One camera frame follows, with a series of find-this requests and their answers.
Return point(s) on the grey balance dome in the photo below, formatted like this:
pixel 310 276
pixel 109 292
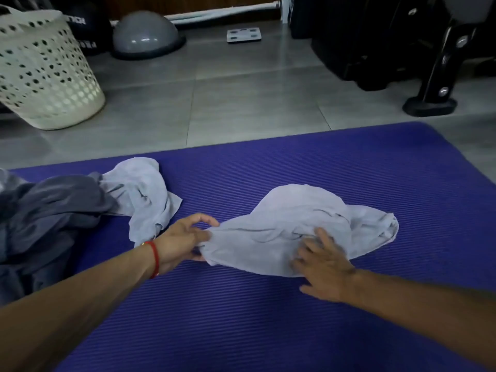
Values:
pixel 145 32

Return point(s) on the black weight stack machine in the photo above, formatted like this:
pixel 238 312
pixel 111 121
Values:
pixel 368 42

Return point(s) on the light grey printed towel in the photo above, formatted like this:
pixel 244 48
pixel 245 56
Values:
pixel 279 224

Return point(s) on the white bathroom scale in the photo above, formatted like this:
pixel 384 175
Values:
pixel 244 35

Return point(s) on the person's right forearm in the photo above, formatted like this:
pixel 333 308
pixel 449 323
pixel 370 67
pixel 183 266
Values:
pixel 426 309

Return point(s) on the person's left forearm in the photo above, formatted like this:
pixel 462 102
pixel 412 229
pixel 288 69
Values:
pixel 77 306

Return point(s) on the person's right hand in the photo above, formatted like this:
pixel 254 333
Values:
pixel 329 275

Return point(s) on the white perforated laundry basket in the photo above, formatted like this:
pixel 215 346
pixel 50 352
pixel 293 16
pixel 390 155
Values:
pixel 46 73

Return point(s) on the white upright post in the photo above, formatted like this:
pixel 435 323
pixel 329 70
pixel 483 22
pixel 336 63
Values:
pixel 286 7

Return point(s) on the pile of dark grey towels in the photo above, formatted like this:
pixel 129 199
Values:
pixel 46 220

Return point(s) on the white wall pipe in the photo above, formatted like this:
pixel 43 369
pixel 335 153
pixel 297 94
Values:
pixel 217 13

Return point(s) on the black medicine ball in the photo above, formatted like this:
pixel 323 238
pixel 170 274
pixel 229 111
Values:
pixel 89 30

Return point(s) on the person's left hand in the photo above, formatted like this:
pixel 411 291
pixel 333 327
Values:
pixel 178 244

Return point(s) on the purple ribbed mat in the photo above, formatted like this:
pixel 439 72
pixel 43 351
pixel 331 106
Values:
pixel 310 158

